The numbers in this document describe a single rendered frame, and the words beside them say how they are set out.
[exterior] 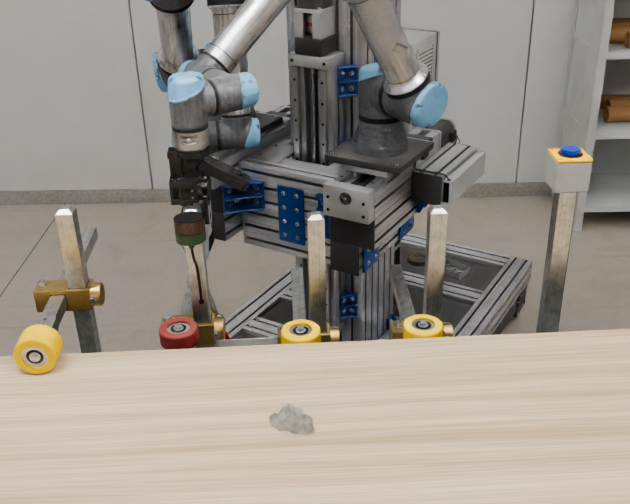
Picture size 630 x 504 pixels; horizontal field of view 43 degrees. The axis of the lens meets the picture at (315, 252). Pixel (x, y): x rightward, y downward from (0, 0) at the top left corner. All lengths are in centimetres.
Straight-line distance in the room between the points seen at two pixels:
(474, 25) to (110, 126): 196
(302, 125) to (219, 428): 119
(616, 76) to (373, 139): 250
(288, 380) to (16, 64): 324
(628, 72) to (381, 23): 274
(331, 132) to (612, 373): 112
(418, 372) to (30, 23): 329
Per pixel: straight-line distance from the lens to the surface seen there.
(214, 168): 169
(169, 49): 223
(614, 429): 146
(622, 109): 419
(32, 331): 160
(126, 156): 447
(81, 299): 173
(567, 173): 165
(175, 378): 153
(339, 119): 234
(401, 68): 193
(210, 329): 173
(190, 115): 164
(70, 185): 462
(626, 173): 464
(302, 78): 232
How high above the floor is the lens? 179
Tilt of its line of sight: 28 degrees down
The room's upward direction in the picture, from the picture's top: 1 degrees counter-clockwise
